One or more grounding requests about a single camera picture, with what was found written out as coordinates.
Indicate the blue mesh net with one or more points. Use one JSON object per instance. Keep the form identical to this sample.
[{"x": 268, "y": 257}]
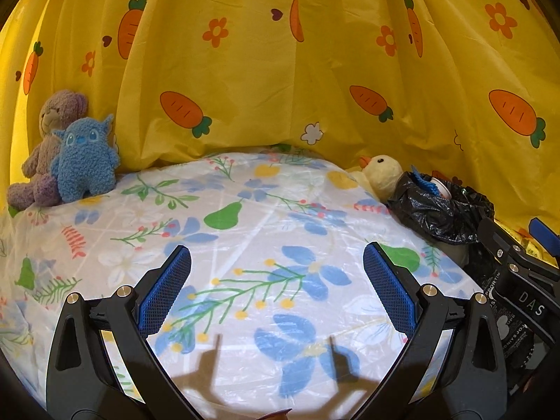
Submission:
[{"x": 426, "y": 183}]

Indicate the yellow carrot print curtain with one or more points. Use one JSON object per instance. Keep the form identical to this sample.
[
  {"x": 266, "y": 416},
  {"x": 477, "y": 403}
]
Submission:
[{"x": 262, "y": 74}]

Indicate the white orange paper cup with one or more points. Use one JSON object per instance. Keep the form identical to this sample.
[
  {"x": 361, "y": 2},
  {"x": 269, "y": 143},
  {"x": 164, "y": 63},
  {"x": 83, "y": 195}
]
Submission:
[{"x": 444, "y": 188}]

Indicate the yellow duck plush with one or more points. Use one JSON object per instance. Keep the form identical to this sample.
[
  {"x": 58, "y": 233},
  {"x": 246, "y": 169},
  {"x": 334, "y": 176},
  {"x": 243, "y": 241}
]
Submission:
[{"x": 385, "y": 170}]

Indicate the blue plush monster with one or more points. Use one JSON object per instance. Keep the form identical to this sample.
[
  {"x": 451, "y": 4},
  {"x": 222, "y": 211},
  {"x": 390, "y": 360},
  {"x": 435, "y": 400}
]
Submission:
[{"x": 83, "y": 162}]

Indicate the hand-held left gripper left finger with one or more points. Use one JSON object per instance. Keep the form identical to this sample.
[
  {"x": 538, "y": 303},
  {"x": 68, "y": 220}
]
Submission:
[{"x": 166, "y": 293}]

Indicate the floral plastic tablecloth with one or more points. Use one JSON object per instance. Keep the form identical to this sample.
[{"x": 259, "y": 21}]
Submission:
[{"x": 262, "y": 227}]

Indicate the trash bin with black bag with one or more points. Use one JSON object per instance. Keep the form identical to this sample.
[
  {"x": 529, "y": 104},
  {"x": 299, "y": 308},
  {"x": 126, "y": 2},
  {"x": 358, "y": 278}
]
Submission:
[{"x": 437, "y": 218}]

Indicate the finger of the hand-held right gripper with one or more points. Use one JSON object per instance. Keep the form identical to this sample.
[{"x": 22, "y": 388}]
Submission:
[
  {"x": 544, "y": 234},
  {"x": 498, "y": 245}
]

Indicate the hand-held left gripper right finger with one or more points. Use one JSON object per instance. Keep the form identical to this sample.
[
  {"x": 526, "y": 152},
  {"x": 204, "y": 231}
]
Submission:
[{"x": 389, "y": 293}]

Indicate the purple teddy bear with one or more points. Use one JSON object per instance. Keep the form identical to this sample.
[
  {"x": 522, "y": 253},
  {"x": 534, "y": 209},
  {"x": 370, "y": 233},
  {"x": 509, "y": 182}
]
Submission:
[{"x": 57, "y": 109}]

